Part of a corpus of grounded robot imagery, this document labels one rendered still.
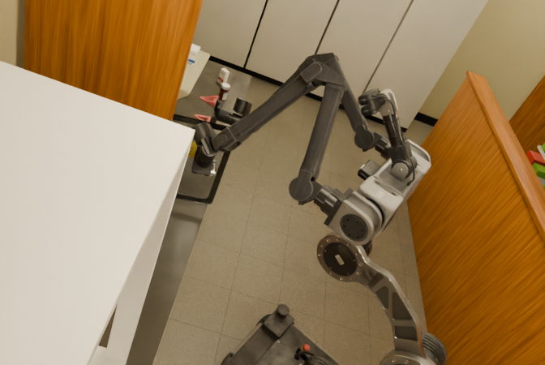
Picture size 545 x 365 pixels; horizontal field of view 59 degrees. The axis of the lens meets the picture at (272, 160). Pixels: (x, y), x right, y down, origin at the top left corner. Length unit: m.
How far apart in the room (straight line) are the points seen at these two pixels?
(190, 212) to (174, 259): 0.25
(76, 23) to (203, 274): 1.88
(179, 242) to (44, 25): 0.89
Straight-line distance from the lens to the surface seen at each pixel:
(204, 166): 1.72
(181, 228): 1.96
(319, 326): 3.11
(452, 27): 4.92
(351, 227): 1.50
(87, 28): 1.58
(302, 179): 1.50
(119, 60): 1.58
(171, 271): 1.82
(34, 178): 0.57
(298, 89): 1.59
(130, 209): 0.55
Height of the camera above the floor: 2.38
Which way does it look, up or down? 36 degrees down
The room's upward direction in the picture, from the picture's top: 24 degrees clockwise
